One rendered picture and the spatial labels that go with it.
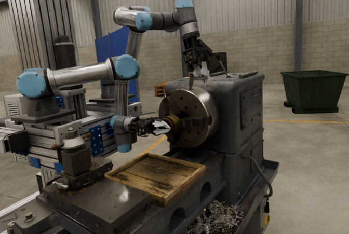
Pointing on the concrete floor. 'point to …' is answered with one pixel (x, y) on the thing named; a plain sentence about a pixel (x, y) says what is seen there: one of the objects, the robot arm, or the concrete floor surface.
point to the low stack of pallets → (160, 89)
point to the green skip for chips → (313, 91)
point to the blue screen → (101, 56)
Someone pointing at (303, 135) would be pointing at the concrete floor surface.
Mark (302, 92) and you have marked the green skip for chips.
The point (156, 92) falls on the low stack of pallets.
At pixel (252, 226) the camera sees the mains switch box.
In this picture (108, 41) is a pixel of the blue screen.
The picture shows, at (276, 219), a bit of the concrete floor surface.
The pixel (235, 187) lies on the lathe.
